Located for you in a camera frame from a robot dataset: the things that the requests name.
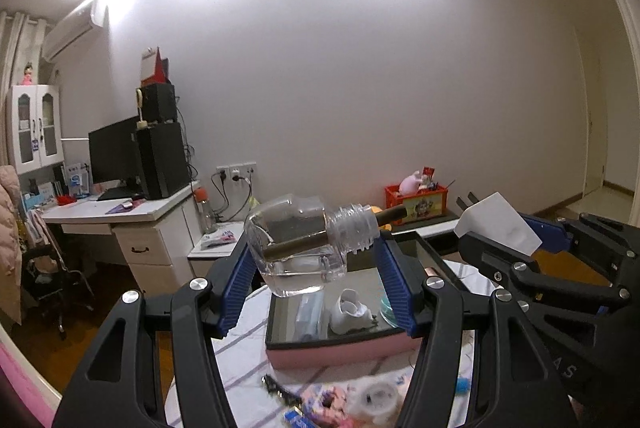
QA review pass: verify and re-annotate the pink purple brick toy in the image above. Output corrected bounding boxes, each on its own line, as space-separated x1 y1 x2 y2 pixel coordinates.
299 383 351 427

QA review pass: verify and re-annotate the black speaker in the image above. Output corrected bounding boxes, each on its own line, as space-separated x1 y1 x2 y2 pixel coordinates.
141 82 178 125

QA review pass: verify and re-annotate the black keyboard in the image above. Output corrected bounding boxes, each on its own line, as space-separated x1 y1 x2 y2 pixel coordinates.
97 188 144 203

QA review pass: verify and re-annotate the black computer tower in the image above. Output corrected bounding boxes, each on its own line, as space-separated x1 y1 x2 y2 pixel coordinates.
136 122 191 201

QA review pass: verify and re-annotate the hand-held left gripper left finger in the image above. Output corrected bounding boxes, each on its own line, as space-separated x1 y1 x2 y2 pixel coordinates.
52 233 253 428

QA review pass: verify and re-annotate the white desk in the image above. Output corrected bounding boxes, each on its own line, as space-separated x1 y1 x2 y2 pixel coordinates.
42 180 204 297

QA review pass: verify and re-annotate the black power cable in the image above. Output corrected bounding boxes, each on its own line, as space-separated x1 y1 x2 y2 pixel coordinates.
212 173 254 224

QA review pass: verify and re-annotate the black office chair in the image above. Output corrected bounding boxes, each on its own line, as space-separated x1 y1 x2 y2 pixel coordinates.
20 238 97 342

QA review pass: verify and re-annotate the purple mouse pad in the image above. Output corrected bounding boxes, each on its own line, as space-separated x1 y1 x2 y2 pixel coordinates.
106 200 146 215

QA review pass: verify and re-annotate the red-capped water bottle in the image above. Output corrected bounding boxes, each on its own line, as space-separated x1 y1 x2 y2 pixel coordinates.
194 188 216 234

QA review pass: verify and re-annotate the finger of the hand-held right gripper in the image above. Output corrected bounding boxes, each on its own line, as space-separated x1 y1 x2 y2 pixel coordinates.
517 212 640 281
460 233 633 309

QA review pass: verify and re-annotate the pink storage box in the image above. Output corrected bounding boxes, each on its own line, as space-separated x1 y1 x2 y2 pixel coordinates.
265 233 426 370

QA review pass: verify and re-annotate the blue white box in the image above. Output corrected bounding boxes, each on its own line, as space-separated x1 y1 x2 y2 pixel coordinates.
65 163 91 199

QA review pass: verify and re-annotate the wooden toy stand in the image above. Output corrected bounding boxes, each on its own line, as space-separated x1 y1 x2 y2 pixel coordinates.
136 88 150 130

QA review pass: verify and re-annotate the pink plush toy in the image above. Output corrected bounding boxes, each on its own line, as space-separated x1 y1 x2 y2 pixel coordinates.
399 172 424 197

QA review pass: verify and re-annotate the red plastic crate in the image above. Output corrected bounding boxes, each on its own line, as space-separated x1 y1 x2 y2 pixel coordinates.
385 184 449 227

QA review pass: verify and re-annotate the clear tissue pack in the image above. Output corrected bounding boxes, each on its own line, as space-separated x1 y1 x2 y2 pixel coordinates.
295 295 327 340

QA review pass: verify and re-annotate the striped white blanket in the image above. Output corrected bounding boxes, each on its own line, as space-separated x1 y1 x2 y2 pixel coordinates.
167 258 482 428

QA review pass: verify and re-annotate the white door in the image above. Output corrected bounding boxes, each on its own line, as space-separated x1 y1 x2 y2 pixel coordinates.
574 32 607 197

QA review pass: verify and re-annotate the white charger cube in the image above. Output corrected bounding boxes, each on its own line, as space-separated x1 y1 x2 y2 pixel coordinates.
452 192 543 257

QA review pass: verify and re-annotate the pink white brick toy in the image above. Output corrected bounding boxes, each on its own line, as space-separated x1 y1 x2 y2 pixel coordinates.
347 380 402 420

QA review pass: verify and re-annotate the teal round bowl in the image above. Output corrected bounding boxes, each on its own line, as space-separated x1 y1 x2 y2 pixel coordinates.
380 298 401 325

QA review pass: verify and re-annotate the white door frame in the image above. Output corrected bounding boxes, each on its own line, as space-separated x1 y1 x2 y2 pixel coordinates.
530 0 640 229

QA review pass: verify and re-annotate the white plug adapter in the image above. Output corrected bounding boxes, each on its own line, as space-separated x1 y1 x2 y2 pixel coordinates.
330 289 377 335

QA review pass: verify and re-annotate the black computer monitor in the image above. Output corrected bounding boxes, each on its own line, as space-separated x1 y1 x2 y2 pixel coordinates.
88 115 143 199

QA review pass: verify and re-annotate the white nightstand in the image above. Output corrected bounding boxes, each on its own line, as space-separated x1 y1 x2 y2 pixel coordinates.
187 220 247 279

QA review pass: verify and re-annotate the beige curtain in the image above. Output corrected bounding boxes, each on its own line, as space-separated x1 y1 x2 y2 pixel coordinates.
0 10 52 169

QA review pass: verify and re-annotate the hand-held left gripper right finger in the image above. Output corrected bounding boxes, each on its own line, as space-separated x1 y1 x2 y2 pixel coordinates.
377 230 573 428

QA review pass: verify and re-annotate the white glass-door cabinet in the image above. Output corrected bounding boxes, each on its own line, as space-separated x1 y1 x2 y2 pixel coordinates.
6 84 65 174

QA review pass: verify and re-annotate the pink bed cover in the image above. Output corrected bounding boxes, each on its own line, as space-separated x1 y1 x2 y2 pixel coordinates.
0 338 62 428

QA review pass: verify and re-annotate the clear glass bottle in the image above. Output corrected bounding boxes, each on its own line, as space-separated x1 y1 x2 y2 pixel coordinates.
243 193 382 299

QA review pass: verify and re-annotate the white desk calendar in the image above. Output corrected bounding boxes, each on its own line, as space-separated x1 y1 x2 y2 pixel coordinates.
139 48 160 86

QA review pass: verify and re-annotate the white wall socket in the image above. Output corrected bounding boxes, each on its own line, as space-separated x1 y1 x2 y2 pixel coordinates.
216 163 257 181

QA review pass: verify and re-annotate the white air conditioner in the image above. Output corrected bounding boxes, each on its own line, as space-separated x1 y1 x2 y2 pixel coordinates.
42 0 110 61

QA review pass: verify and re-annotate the row of books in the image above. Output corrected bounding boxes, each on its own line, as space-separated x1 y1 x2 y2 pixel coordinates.
20 165 66 209

